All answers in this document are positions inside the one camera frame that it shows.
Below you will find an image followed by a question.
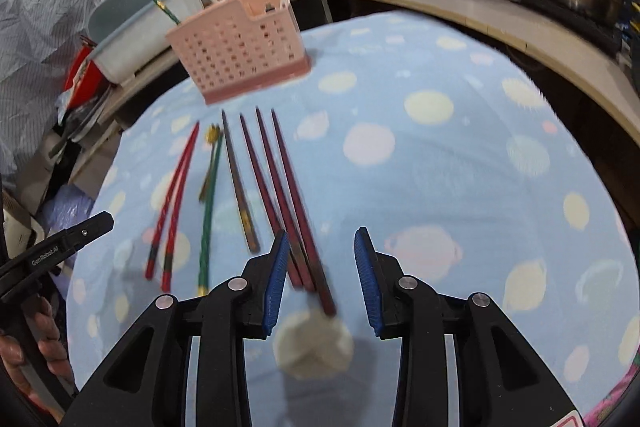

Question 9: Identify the dark red chopstick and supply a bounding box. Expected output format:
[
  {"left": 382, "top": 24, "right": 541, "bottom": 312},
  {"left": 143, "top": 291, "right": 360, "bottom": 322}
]
[
  {"left": 255, "top": 107, "right": 316, "bottom": 293},
  {"left": 270, "top": 108, "right": 338, "bottom": 318},
  {"left": 239, "top": 113, "right": 303, "bottom": 289}
]

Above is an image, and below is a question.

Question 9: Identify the grey striped curtain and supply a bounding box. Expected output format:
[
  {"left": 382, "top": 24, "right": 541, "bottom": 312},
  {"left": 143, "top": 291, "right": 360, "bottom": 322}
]
[{"left": 0, "top": 0, "right": 101, "bottom": 188}]

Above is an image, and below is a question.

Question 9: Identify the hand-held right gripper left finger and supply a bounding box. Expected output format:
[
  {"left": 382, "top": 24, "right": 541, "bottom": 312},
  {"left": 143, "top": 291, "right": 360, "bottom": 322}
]
[{"left": 60, "top": 229, "right": 292, "bottom": 427}]

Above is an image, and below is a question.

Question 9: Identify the dark brown chopstick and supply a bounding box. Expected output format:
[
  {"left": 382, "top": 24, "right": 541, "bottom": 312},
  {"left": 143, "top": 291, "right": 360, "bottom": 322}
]
[{"left": 221, "top": 109, "right": 261, "bottom": 254}]

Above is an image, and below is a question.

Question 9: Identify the white dish bin teal lid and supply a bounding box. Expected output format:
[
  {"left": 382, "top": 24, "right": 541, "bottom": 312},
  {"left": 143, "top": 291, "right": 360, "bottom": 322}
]
[{"left": 89, "top": 0, "right": 203, "bottom": 84}]

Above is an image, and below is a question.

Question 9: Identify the green spiral chopstick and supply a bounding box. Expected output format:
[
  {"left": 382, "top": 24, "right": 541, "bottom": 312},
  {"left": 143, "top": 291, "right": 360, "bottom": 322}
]
[
  {"left": 199, "top": 124, "right": 221, "bottom": 202},
  {"left": 151, "top": 0, "right": 182, "bottom": 26},
  {"left": 197, "top": 124, "right": 223, "bottom": 299}
]

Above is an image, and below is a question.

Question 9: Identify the person's left hand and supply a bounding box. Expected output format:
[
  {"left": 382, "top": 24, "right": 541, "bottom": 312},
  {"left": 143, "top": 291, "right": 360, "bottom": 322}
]
[{"left": 0, "top": 307, "right": 73, "bottom": 408}]

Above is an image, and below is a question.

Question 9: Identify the black induction cooker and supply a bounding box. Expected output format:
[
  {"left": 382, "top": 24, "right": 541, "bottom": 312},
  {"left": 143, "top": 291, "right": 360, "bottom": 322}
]
[{"left": 510, "top": 0, "right": 626, "bottom": 52}]

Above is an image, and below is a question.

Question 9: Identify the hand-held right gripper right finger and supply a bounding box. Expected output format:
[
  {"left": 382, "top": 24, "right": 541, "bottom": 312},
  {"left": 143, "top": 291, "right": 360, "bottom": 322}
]
[{"left": 354, "top": 227, "right": 586, "bottom": 427}]

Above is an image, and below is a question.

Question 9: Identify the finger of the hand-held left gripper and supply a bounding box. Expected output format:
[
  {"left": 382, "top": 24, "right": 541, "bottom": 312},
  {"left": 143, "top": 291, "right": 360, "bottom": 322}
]
[{"left": 0, "top": 211, "right": 116, "bottom": 304}]

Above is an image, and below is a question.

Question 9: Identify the pink perforated plastic basket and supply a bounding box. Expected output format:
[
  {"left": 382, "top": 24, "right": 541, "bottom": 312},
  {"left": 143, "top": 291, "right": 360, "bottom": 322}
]
[{"left": 165, "top": 0, "right": 313, "bottom": 105}]

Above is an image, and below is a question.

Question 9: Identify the red spiral chopstick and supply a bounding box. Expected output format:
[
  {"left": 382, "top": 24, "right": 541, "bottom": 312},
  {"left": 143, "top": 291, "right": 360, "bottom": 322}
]
[
  {"left": 161, "top": 142, "right": 198, "bottom": 293},
  {"left": 144, "top": 121, "right": 201, "bottom": 280}
]

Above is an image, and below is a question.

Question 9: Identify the red plastic basin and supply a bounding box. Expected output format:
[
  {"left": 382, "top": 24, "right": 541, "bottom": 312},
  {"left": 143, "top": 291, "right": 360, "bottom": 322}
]
[{"left": 65, "top": 44, "right": 108, "bottom": 108}]

